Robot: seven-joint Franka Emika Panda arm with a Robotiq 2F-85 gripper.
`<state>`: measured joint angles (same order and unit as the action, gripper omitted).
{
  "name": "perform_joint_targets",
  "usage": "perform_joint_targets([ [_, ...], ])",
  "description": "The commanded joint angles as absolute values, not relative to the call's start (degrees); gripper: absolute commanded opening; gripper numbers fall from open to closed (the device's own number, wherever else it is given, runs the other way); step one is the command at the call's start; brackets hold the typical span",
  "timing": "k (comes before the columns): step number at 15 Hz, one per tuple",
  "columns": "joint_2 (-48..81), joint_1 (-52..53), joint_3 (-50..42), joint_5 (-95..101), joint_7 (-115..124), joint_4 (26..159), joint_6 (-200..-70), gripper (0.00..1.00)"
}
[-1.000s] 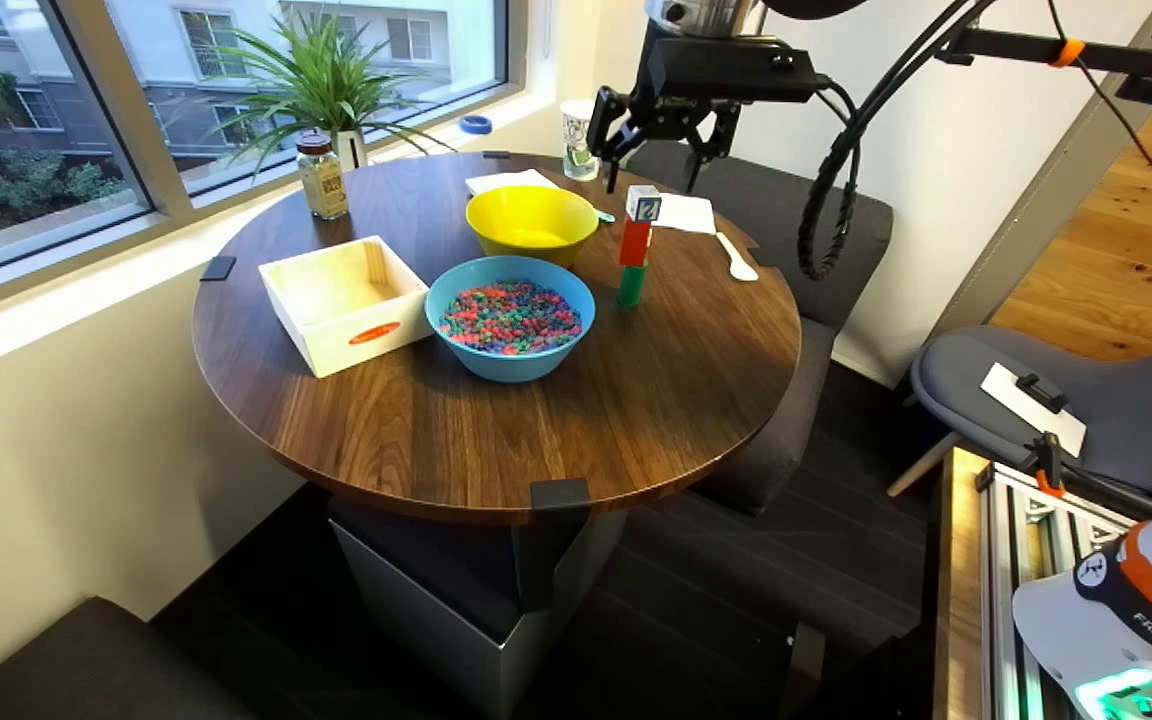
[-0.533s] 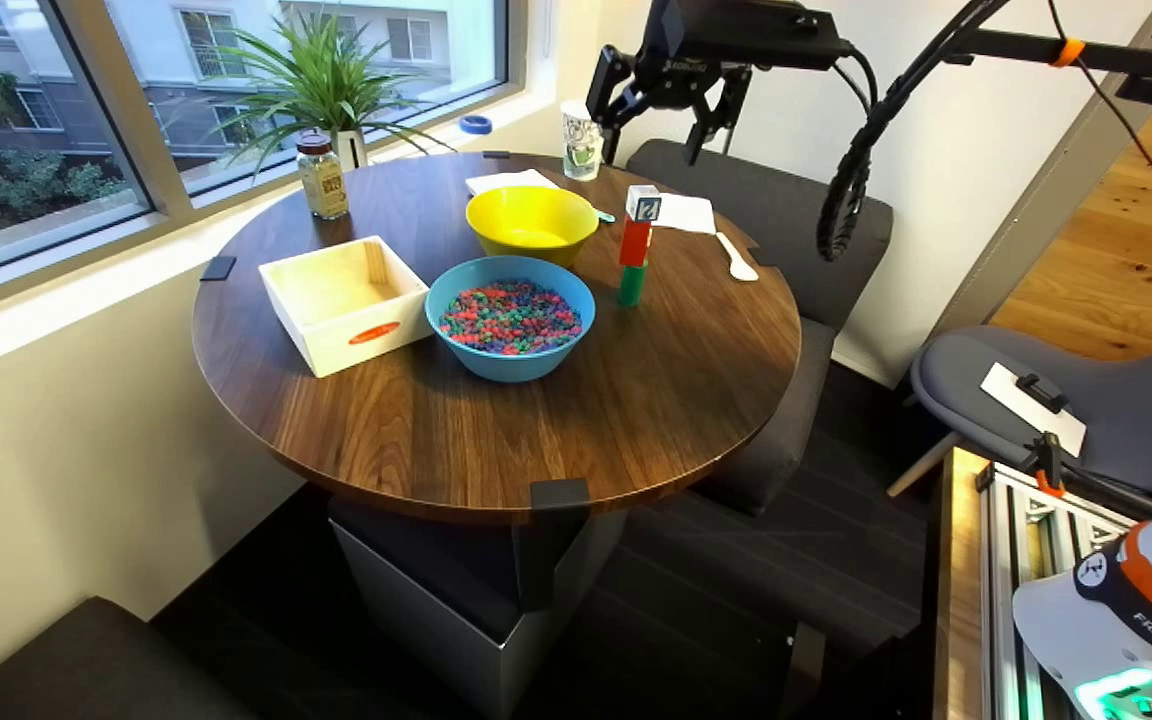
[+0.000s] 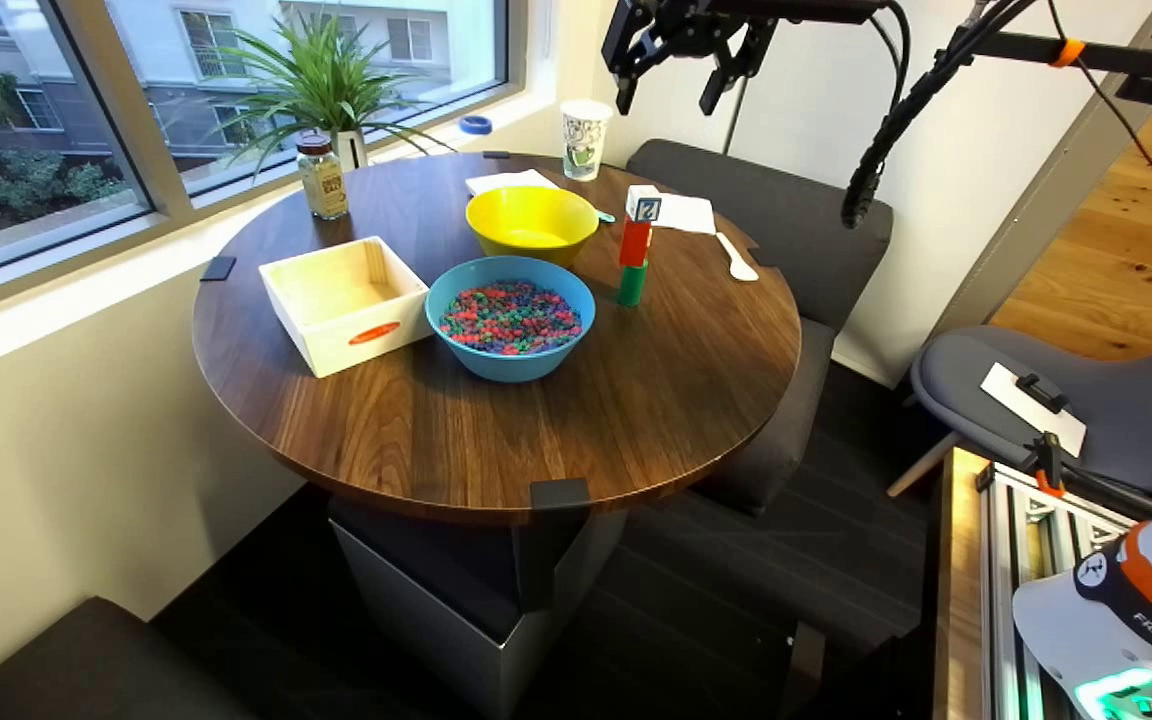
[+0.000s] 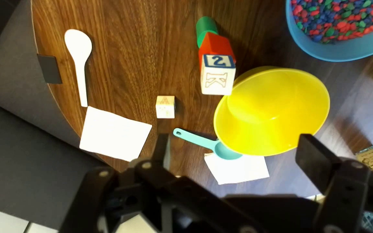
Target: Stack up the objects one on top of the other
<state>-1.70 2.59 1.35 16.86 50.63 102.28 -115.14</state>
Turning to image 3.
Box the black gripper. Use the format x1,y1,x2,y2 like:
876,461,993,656
598,0,791,118

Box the printed paper cup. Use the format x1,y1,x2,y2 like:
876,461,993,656
558,96,615,185

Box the flat white napkin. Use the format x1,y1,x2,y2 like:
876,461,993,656
635,187,719,239

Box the dark grey sofa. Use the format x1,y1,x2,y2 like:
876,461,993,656
624,135,898,517

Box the folded white napkin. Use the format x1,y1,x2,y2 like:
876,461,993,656
463,163,559,198

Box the white plastic spoon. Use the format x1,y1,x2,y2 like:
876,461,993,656
712,227,766,289

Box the yellow bowl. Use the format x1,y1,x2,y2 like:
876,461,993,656
462,181,606,268

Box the green cylinder block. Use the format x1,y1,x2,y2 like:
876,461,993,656
612,259,651,313

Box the multicoloured beads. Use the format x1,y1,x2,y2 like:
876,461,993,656
438,276,587,358

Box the blue bowl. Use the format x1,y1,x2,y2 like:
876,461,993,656
420,252,600,386

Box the green potted plant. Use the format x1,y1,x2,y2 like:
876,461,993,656
221,4,439,177

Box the glass jar with dark lid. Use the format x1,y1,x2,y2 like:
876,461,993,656
291,129,358,225

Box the white wooden box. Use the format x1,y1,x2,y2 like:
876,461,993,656
257,230,438,383

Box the white paper tag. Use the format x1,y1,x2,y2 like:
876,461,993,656
978,358,1094,461

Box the grey shell chair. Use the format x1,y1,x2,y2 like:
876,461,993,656
889,325,1152,509

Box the wooden board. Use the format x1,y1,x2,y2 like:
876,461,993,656
931,445,993,720

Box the grey metal table base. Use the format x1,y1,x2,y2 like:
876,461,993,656
327,495,632,720

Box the dark grey bench seat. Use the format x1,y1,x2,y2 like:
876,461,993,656
0,595,260,720

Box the thick black camera cable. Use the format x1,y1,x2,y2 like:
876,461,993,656
842,0,1152,230

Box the thin black cable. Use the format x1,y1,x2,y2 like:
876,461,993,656
1039,0,1152,289

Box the grey window frame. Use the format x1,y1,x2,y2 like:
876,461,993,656
0,0,567,325

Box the aluminium extrusion frame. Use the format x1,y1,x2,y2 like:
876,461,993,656
973,455,1139,720

